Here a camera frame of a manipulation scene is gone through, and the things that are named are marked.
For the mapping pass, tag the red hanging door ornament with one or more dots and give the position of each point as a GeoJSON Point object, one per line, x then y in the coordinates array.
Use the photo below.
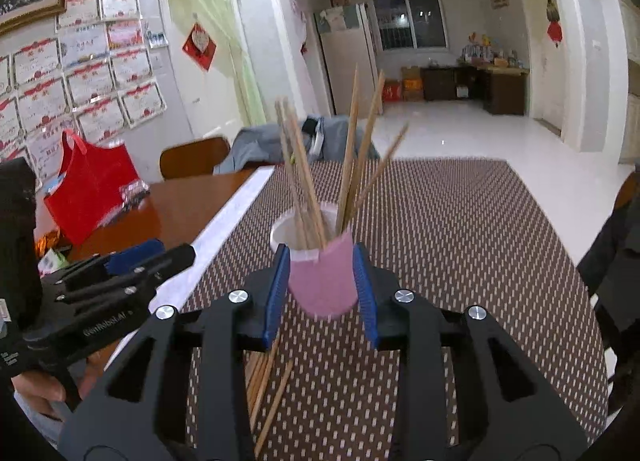
{"type": "Point", "coordinates": [553, 28]}

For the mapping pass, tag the group of wall certificates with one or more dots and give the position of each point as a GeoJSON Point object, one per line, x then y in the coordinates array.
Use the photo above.
{"type": "Point", "coordinates": [90, 81]}

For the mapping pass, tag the brown dotted tablecloth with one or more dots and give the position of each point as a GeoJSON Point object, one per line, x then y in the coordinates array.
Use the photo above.
{"type": "Point", "coordinates": [450, 251]}

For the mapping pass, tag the dark wooden desk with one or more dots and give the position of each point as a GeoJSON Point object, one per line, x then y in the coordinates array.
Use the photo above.
{"type": "Point", "coordinates": [505, 91]}

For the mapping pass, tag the bunch of wooden chopsticks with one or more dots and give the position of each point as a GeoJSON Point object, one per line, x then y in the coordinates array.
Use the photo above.
{"type": "Point", "coordinates": [300, 176]}

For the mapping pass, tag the red diamond wall decoration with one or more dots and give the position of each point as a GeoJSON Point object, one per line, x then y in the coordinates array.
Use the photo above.
{"type": "Point", "coordinates": [200, 43]}

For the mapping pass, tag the pink cup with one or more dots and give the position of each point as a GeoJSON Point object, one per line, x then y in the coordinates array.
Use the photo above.
{"type": "Point", "coordinates": [322, 286]}

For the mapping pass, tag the red felt bag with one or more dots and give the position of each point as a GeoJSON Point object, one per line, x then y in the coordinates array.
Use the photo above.
{"type": "Point", "coordinates": [95, 196]}

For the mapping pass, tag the white bag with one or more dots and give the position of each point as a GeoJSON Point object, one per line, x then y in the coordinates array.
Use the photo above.
{"type": "Point", "coordinates": [330, 18]}

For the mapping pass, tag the orange cardboard box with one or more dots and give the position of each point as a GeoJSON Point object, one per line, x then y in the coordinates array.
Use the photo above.
{"type": "Point", "coordinates": [411, 86]}

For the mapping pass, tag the white cloth strip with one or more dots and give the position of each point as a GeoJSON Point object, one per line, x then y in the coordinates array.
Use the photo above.
{"type": "Point", "coordinates": [235, 211]}

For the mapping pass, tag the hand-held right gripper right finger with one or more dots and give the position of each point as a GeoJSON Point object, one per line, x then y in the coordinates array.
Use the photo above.
{"type": "Point", "coordinates": [365, 291]}

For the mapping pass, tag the red cardboard box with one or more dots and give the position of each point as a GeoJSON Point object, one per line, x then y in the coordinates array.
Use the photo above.
{"type": "Point", "coordinates": [391, 91]}

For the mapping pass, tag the small wall photos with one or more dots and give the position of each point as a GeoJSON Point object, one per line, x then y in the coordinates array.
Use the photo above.
{"type": "Point", "coordinates": [156, 38]}

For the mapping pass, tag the light green curtain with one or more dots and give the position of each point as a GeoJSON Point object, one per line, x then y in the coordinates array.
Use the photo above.
{"type": "Point", "coordinates": [215, 1]}

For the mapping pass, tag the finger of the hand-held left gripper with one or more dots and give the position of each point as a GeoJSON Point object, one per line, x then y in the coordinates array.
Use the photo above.
{"type": "Point", "coordinates": [170, 261]}
{"type": "Point", "coordinates": [130, 261]}

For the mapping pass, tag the brown wooden chair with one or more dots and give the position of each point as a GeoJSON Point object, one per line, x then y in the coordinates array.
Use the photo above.
{"type": "Point", "coordinates": [627, 196]}
{"type": "Point", "coordinates": [192, 158]}

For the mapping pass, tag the white door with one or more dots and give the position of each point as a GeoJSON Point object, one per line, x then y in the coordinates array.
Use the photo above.
{"type": "Point", "coordinates": [542, 86]}

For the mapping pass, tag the dark jacket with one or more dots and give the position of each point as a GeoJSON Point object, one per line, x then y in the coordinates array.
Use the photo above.
{"type": "Point", "coordinates": [615, 266]}

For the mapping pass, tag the white refrigerator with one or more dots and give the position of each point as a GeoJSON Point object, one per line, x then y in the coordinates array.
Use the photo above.
{"type": "Point", "coordinates": [345, 71]}

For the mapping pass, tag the window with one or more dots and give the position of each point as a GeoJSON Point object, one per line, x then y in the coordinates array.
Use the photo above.
{"type": "Point", "coordinates": [410, 21]}

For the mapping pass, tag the grey jacket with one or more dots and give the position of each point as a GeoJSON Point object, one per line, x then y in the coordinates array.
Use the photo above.
{"type": "Point", "coordinates": [255, 141]}

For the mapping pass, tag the clutter of desk items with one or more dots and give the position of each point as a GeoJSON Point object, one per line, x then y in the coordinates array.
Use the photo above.
{"type": "Point", "coordinates": [487, 53]}

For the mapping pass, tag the person's left hand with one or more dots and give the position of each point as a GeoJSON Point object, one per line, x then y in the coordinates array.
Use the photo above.
{"type": "Point", "coordinates": [35, 393]}

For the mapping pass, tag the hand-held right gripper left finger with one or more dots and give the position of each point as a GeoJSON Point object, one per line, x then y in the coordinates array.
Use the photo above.
{"type": "Point", "coordinates": [277, 291]}

